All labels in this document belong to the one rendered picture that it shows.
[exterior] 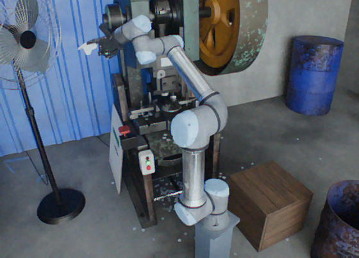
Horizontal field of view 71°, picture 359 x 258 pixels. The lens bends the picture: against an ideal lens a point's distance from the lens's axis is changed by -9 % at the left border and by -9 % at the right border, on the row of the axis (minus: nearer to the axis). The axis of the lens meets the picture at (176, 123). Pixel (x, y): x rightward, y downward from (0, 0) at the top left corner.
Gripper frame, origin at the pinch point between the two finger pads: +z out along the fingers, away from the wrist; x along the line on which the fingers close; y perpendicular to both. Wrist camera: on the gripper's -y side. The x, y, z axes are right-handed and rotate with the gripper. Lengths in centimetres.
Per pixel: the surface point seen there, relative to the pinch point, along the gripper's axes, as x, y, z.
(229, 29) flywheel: 65, -8, -49
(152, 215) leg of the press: 61, 94, 35
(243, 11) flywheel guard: 45, -5, -64
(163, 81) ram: 50, 12, -5
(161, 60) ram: 46.4, -0.1, -9.0
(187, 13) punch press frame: 46, -19, -33
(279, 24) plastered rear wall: 263, -75, -56
